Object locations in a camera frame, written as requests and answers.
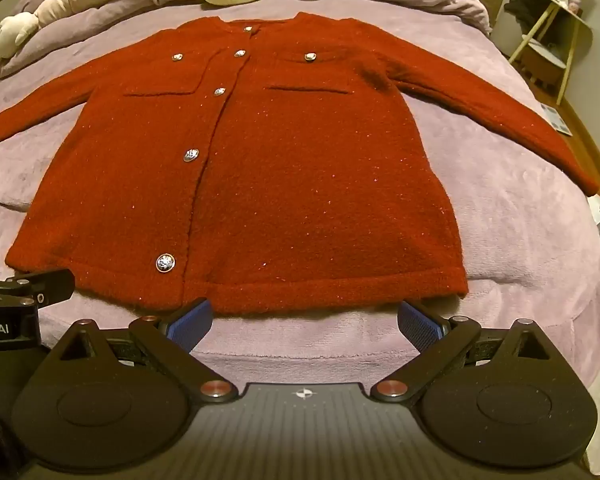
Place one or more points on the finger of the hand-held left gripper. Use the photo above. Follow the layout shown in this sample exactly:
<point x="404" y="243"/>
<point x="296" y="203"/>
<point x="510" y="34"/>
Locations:
<point x="45" y="286"/>

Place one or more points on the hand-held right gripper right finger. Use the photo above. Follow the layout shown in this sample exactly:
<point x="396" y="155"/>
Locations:
<point x="420" y="325"/>

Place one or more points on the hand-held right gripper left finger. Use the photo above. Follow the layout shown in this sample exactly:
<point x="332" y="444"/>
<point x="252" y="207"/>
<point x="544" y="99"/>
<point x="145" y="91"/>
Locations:
<point x="192" y="319"/>

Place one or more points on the red knitted cardigan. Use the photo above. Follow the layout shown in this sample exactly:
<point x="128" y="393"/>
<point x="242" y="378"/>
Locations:
<point x="300" y="175"/>

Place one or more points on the purple fleece bed cover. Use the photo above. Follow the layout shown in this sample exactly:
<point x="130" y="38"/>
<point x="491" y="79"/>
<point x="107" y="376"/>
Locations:
<point x="505" y="220"/>

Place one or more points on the yellow side table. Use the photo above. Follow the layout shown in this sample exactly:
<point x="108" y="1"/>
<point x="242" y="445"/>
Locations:
<point x="555" y="35"/>

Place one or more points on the dark cloth on side table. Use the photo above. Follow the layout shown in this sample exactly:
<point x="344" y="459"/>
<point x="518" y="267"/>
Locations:
<point x="527" y="7"/>

